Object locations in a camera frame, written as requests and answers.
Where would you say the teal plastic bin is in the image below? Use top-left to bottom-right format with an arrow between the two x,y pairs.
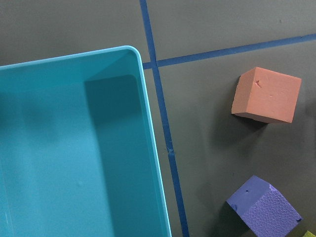
0,46 -> 171,237

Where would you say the orange foam block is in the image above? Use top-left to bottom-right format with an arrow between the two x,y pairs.
231,67 -> 302,123

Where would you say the purple foam block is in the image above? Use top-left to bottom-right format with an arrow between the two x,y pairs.
227,175 -> 303,237

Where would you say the yellow-green foam block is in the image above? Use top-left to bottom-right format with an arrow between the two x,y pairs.
302,231 -> 316,237

